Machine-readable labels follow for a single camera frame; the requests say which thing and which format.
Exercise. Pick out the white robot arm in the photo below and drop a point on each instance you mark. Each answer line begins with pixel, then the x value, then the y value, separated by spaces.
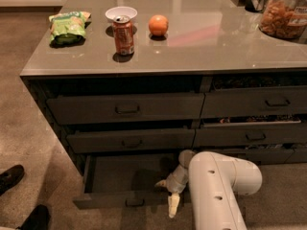
pixel 214 180

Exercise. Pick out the green chip bag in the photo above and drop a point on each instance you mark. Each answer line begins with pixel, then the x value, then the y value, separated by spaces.
pixel 68 27

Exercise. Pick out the grey drawer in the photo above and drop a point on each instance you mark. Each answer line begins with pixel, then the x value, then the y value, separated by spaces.
pixel 254 134
pixel 125 180
pixel 141 139
pixel 125 108
pixel 259 156
pixel 255 101

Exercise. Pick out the orange soda can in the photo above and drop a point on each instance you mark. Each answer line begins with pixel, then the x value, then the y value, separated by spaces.
pixel 123 35

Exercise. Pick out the clear jar of snacks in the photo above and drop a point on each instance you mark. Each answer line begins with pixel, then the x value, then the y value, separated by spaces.
pixel 286 19

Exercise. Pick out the grey counter cabinet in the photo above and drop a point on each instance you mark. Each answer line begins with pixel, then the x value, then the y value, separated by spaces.
pixel 210 45

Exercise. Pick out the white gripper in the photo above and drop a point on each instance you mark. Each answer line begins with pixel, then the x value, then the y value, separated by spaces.
pixel 173 184

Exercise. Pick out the white bowl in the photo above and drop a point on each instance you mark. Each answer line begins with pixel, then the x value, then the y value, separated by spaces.
pixel 116 11

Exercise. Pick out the orange fruit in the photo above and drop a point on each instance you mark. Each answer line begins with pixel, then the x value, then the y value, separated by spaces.
pixel 158 25

